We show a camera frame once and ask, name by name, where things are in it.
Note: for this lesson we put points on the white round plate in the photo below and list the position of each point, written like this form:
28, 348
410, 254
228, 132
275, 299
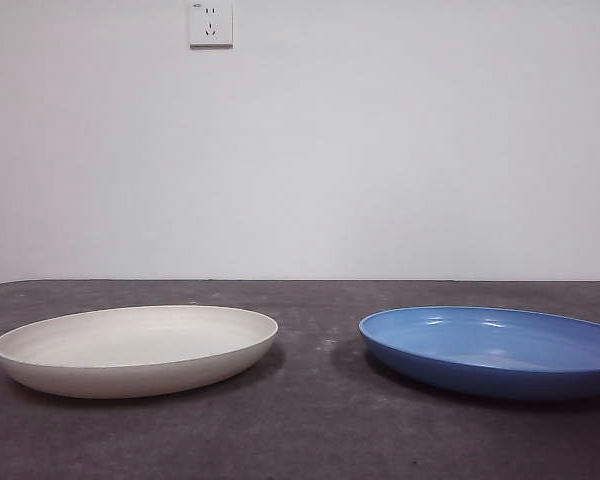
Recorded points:
130, 350

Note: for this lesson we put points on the white wall socket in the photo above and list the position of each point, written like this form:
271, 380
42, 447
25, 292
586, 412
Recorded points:
211, 25

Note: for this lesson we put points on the blue round plate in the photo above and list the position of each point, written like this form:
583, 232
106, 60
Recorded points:
480, 350

